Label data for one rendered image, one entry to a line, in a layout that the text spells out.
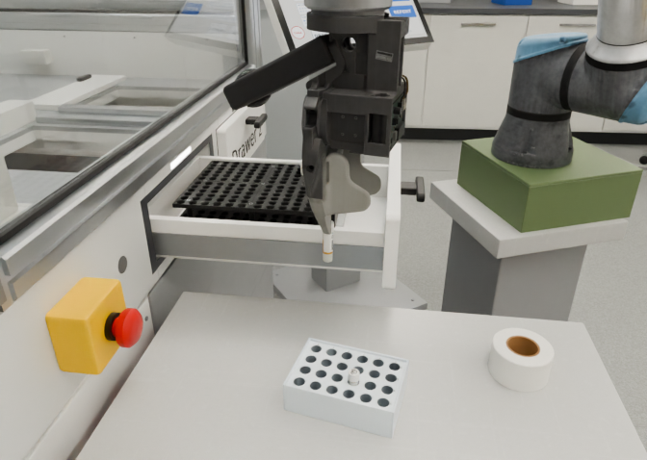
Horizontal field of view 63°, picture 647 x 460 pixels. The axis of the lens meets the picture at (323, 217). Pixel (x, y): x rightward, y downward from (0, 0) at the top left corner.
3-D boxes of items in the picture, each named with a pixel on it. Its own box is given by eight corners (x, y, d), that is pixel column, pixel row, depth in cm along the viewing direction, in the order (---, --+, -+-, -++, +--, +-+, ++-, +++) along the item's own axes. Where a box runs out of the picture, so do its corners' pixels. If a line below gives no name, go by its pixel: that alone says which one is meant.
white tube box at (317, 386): (406, 384, 63) (409, 359, 61) (392, 439, 56) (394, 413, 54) (309, 361, 66) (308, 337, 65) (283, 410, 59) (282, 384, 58)
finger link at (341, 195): (364, 252, 51) (370, 161, 47) (306, 242, 52) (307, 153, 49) (372, 240, 53) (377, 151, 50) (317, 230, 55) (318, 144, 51)
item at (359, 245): (387, 195, 94) (389, 164, 91) (382, 273, 71) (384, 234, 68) (170, 184, 98) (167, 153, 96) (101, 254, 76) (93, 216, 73)
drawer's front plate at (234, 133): (265, 138, 127) (262, 92, 122) (230, 185, 102) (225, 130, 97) (257, 138, 128) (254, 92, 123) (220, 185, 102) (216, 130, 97)
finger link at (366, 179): (375, 234, 54) (378, 150, 50) (321, 225, 56) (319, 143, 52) (381, 220, 57) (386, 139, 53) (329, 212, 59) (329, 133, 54)
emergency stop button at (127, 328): (148, 331, 57) (142, 300, 55) (132, 356, 53) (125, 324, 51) (122, 329, 57) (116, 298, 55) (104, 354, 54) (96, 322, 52)
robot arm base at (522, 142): (543, 139, 113) (552, 92, 109) (588, 165, 100) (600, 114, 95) (478, 144, 110) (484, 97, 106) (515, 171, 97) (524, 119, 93)
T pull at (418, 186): (423, 183, 82) (423, 175, 82) (425, 203, 76) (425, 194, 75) (399, 182, 83) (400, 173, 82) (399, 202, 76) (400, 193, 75)
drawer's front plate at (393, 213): (397, 200, 96) (401, 141, 91) (395, 291, 70) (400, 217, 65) (387, 199, 96) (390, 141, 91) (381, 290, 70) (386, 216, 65)
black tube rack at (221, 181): (340, 201, 91) (340, 166, 88) (326, 252, 75) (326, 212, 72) (215, 194, 94) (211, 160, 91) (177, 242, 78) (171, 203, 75)
